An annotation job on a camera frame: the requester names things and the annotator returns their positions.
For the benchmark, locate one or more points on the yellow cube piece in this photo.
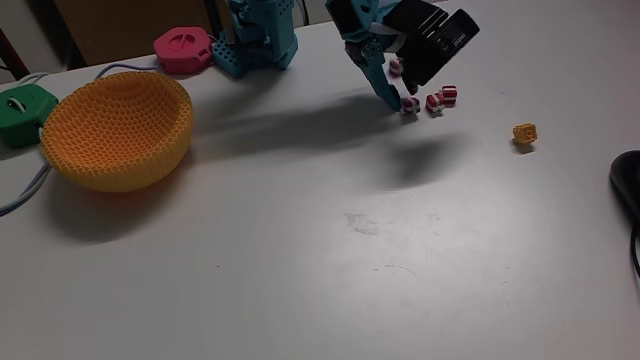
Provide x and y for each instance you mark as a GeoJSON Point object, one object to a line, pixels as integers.
{"type": "Point", "coordinates": [524, 133]}

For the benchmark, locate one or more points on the green hexagonal box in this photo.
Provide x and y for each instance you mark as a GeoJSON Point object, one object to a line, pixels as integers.
{"type": "Point", "coordinates": [22, 117]}

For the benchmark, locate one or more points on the yellow honeycomb basket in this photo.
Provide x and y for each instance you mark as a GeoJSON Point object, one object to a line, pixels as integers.
{"type": "Point", "coordinates": [117, 132]}

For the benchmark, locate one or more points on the brown wooden board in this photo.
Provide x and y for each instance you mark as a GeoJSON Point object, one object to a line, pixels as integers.
{"type": "Point", "coordinates": [130, 27]}

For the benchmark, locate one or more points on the black rounded object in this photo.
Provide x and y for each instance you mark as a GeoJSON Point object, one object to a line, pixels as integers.
{"type": "Point", "coordinates": [629, 180]}

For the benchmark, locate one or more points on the dark red bar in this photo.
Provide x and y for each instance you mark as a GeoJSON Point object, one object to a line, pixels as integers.
{"type": "Point", "coordinates": [12, 55]}

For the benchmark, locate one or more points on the red white striped cube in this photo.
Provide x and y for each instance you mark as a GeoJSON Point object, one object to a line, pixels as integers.
{"type": "Point", "coordinates": [434, 103]}
{"type": "Point", "coordinates": [396, 66]}
{"type": "Point", "coordinates": [410, 105]}
{"type": "Point", "coordinates": [449, 94]}

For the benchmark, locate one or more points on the pink hexagonal box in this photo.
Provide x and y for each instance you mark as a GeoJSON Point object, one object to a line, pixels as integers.
{"type": "Point", "coordinates": [181, 50]}

